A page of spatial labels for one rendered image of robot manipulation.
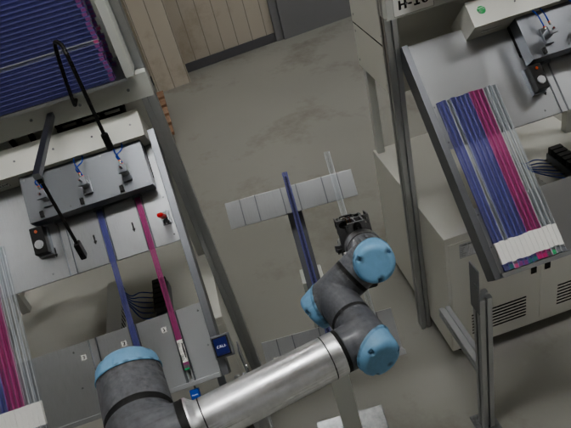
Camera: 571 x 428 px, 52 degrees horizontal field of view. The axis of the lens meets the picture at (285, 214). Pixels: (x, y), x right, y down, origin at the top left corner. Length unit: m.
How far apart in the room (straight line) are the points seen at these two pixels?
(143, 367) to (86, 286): 1.22
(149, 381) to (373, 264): 0.43
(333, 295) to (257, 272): 1.90
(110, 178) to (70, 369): 0.51
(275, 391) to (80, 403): 0.82
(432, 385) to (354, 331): 1.38
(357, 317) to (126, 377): 0.40
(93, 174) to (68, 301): 0.69
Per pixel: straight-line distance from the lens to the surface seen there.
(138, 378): 1.03
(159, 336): 1.62
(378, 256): 1.03
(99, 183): 1.65
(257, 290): 2.83
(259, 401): 0.95
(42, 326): 2.19
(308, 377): 0.96
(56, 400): 1.70
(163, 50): 5.20
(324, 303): 1.05
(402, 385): 2.35
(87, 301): 2.18
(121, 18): 1.61
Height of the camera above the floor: 1.90
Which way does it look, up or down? 36 degrees down
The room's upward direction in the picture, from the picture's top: 16 degrees counter-clockwise
